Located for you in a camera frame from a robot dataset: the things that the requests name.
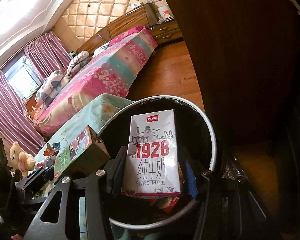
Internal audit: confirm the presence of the green milk carton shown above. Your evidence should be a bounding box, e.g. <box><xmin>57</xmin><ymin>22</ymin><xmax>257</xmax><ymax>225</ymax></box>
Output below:
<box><xmin>53</xmin><ymin>126</ymin><xmax>110</xmax><ymax>184</ymax></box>

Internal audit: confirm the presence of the red white milk carton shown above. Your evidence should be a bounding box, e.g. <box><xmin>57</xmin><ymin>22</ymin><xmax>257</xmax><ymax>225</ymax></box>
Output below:
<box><xmin>121</xmin><ymin>109</ymin><xmax>181</xmax><ymax>199</ymax></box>

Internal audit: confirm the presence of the red blue snack bag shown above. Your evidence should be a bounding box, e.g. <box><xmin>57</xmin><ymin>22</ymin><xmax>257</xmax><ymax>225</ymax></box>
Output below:
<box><xmin>43</xmin><ymin>142</ymin><xmax>60</xmax><ymax>157</ymax></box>

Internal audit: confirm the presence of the white round trash bin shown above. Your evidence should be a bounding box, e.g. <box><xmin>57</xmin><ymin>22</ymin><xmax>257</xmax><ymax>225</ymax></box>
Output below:
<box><xmin>99</xmin><ymin>95</ymin><xmax>217</xmax><ymax>230</ymax></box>

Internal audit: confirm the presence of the cream teddy bear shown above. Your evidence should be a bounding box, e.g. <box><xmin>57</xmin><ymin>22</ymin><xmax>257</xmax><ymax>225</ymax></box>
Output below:
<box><xmin>10</xmin><ymin>141</ymin><xmax>36</xmax><ymax>178</ymax></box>

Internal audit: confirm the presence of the pink curtain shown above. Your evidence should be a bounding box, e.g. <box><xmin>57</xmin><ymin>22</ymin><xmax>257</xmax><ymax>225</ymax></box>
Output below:
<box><xmin>0</xmin><ymin>31</ymin><xmax>70</xmax><ymax>155</ymax></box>

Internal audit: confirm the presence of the teal floral bedsheet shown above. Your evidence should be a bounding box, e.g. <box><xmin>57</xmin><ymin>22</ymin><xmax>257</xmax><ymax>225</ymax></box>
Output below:
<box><xmin>47</xmin><ymin>94</ymin><xmax>132</xmax><ymax>152</ymax></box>

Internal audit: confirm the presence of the folded patterned quilt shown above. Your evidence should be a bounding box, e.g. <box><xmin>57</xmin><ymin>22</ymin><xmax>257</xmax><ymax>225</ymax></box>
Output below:
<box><xmin>35</xmin><ymin>70</ymin><xmax>69</xmax><ymax>107</ymax></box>

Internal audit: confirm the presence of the window with blinds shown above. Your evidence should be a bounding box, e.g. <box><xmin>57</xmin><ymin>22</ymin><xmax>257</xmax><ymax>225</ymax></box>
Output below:
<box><xmin>2</xmin><ymin>53</ymin><xmax>42</xmax><ymax>102</ymax></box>

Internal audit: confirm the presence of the pink floral bed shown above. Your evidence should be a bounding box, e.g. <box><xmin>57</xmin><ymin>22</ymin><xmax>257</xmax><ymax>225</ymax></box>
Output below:
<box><xmin>33</xmin><ymin>28</ymin><xmax>158</xmax><ymax>134</ymax></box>

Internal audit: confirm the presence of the folded grey white quilt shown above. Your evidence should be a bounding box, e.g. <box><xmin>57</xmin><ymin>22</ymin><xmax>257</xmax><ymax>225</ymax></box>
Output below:
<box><xmin>66</xmin><ymin>50</ymin><xmax>91</xmax><ymax>78</ymax></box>

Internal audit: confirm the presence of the pink pillow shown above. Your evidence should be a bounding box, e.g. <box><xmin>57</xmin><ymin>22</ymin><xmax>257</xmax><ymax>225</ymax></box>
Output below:
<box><xmin>108</xmin><ymin>25</ymin><xmax>146</xmax><ymax>47</ymax></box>

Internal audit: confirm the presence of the brown wooden door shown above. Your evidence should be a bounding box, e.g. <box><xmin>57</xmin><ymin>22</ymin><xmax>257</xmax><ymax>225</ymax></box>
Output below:
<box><xmin>166</xmin><ymin>0</ymin><xmax>300</xmax><ymax>151</ymax></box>

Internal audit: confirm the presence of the wooden nightstand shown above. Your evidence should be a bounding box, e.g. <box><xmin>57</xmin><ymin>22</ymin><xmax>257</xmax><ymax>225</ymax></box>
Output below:
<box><xmin>149</xmin><ymin>19</ymin><xmax>183</xmax><ymax>45</ymax></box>

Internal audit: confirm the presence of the wooden headboard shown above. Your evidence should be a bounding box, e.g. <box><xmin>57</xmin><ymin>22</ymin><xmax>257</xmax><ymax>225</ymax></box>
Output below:
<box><xmin>76</xmin><ymin>4</ymin><xmax>158</xmax><ymax>55</ymax></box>

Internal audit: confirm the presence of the white bag on nightstand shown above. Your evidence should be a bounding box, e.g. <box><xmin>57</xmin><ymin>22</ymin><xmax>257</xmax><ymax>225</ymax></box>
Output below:
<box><xmin>157</xmin><ymin>5</ymin><xmax>173</xmax><ymax>21</ymax></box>

